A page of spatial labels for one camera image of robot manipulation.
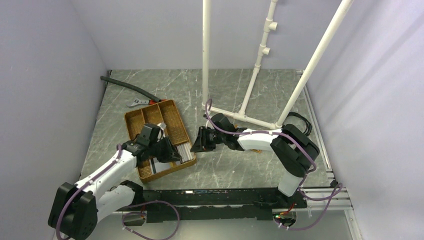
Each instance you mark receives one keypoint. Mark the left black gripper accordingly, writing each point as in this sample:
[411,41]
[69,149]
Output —
[171,154]

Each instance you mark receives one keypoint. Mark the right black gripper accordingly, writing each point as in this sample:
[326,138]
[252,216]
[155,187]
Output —
[201,144]

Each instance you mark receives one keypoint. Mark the orange leather card holder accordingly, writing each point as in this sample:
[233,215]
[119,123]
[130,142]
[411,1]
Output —
[256,150]

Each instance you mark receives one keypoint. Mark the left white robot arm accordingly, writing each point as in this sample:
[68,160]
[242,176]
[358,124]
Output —
[78,207]

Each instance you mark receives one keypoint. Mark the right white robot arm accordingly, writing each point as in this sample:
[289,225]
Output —
[296,152]

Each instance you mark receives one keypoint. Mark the stack of credit cards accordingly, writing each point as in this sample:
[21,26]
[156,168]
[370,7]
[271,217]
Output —
[184,150]

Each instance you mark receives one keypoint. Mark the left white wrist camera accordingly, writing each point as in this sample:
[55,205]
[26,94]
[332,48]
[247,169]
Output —
[163,127]

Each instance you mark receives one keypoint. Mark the red handled adjustable wrench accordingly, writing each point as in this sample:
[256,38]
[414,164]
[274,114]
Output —
[138,102]

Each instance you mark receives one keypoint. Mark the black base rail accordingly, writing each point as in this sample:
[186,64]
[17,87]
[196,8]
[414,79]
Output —
[214,204]

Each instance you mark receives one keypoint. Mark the white PVC pipe frame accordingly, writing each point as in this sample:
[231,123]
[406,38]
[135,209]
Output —
[264,50]

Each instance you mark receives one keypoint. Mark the aluminium frame rail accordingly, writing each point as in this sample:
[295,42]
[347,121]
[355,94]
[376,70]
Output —
[340,202]

